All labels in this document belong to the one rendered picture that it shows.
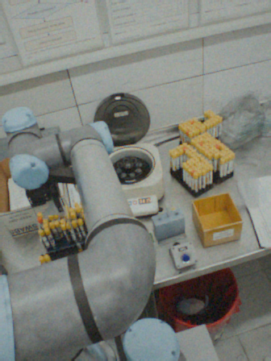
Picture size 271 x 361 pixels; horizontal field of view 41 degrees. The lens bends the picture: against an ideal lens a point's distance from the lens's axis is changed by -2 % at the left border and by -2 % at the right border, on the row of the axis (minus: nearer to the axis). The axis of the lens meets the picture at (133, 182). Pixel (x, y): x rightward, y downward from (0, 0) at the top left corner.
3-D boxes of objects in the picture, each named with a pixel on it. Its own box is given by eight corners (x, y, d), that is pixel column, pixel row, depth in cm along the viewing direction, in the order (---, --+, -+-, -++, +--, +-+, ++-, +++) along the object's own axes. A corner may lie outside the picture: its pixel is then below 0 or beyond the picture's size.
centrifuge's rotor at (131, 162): (111, 195, 136) (108, 181, 131) (109, 166, 147) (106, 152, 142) (153, 188, 136) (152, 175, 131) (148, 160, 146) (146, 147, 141)
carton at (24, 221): (11, 239, 134) (-5, 214, 123) (10, 186, 154) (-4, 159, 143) (76, 221, 136) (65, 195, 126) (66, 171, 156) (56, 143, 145)
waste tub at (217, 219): (203, 249, 122) (203, 231, 115) (191, 218, 131) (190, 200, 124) (241, 239, 123) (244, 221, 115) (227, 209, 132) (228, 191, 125)
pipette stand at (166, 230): (159, 246, 125) (156, 229, 118) (152, 230, 130) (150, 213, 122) (186, 238, 126) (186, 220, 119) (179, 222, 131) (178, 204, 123)
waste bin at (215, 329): (171, 371, 177) (166, 339, 145) (151, 305, 202) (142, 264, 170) (243, 347, 180) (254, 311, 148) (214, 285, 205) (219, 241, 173)
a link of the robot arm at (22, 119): (-1, 130, 77) (-3, 109, 82) (16, 167, 85) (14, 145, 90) (35, 120, 78) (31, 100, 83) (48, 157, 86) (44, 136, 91)
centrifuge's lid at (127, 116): (87, 100, 132) (88, 90, 138) (100, 156, 148) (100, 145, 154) (147, 90, 132) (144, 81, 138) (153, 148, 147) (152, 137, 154)
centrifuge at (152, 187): (103, 224, 134) (97, 202, 125) (101, 168, 155) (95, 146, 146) (169, 214, 134) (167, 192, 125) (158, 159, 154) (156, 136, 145)
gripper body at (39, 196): (31, 189, 102) (16, 159, 94) (60, 181, 103) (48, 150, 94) (32, 209, 97) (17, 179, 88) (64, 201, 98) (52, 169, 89)
